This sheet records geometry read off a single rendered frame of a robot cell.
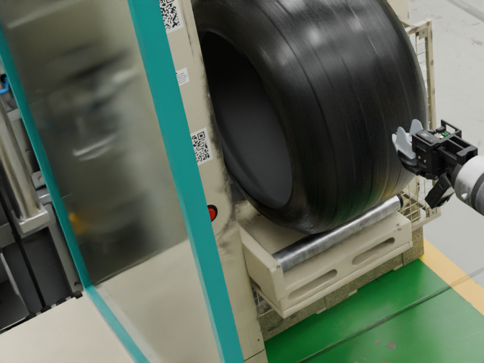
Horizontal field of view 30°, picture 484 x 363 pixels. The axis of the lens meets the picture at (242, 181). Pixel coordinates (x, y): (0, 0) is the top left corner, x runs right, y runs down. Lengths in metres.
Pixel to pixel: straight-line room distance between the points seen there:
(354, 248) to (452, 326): 1.07
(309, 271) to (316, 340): 1.07
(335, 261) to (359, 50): 0.51
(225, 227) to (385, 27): 0.53
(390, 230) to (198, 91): 0.59
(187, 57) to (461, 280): 1.75
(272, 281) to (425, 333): 1.20
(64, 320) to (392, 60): 0.78
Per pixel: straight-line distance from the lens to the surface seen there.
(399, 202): 2.05
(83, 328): 1.37
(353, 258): 2.01
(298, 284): 1.94
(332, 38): 1.69
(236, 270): 1.97
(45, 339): 1.37
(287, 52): 1.66
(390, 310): 3.09
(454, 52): 4.47
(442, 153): 1.61
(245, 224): 2.22
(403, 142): 1.69
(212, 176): 1.81
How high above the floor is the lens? 2.17
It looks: 35 degrees down
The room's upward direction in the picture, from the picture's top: 12 degrees counter-clockwise
